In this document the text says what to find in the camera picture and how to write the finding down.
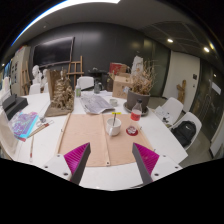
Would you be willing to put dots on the black backpack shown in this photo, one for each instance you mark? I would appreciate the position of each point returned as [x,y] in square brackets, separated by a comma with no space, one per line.
[184,133]

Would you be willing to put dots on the colourful picture book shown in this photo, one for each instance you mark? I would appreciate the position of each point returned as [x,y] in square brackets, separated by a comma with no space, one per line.
[24,125]

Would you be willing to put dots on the long ceiling light panel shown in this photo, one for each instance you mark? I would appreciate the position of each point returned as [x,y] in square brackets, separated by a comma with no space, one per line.
[66,5]

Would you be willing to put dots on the white plastic chair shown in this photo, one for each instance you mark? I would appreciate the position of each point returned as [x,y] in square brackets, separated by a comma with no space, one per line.
[34,89]
[196,123]
[85,82]
[173,106]

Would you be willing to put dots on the metal spoon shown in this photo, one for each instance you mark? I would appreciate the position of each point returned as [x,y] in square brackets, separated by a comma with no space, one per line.
[114,118]

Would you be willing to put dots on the white canvas sheet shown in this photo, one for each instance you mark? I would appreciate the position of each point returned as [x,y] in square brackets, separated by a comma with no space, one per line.
[6,136]

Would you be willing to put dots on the white mug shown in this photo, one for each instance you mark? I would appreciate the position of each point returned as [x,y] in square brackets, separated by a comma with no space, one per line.
[114,128]

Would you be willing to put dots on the wooden paint brush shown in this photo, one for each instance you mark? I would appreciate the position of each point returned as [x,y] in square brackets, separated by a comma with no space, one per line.
[41,128]
[32,148]

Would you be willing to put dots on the red box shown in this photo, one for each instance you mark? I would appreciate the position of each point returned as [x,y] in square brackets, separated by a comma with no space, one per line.
[116,68]

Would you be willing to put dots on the small grey cup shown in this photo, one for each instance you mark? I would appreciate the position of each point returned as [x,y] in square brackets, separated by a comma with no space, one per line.
[113,102]

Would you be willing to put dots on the flat round red coaster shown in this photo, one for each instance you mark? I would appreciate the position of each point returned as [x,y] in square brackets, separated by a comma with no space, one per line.
[128,132]

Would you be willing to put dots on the golden sculpture on wooden board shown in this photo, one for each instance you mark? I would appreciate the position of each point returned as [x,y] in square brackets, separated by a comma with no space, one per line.
[61,95]

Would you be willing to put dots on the white shelf unit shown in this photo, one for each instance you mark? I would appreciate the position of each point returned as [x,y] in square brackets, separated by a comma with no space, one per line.
[16,70]

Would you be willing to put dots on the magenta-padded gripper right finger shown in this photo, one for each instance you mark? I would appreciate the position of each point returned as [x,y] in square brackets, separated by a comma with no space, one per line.
[148,160]

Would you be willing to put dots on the loose white paper sheets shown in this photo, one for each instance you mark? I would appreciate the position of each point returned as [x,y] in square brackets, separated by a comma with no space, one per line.
[162,114]

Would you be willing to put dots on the yellow tape piece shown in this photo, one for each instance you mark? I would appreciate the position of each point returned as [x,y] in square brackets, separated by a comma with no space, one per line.
[116,113]

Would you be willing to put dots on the black box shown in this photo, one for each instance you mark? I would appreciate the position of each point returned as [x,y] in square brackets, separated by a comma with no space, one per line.
[9,101]
[18,107]

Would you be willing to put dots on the white plaster bust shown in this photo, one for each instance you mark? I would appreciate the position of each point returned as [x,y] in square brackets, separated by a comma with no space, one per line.
[36,74]
[44,78]

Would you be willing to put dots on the brown cardboard box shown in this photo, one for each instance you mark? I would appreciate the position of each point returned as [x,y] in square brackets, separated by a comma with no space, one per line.
[120,86]

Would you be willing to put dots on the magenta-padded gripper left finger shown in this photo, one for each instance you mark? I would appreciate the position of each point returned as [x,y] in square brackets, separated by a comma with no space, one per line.
[75,160]

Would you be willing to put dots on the brown kraft paper mat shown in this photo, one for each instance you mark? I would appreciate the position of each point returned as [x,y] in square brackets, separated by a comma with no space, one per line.
[86,140]

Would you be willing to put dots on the dried plant in grey pot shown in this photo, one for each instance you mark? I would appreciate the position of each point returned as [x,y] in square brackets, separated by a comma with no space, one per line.
[136,98]

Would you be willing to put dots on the small green plastic bottle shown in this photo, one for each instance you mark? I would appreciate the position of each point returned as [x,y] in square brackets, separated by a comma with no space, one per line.
[78,91]

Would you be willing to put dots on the small glass jar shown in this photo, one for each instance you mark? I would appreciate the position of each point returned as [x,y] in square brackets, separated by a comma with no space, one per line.
[42,119]

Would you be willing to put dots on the dark spray bottle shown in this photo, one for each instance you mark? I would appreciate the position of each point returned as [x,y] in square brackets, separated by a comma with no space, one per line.
[97,87]

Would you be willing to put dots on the grey plant saucer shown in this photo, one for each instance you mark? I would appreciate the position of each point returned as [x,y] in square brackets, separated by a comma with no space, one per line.
[146,111]

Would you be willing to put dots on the wooden wall figure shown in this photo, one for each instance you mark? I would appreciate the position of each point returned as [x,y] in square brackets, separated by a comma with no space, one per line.
[181,91]

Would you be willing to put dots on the wooden easel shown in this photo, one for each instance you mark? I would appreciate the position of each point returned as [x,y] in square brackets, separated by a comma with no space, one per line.
[76,71]
[26,78]

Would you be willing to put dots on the round ceiling spotlights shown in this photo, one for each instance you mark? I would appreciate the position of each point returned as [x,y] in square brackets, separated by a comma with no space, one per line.
[170,40]

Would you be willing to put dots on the black wall screen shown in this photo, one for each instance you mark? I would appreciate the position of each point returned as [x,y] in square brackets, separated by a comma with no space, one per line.
[53,51]

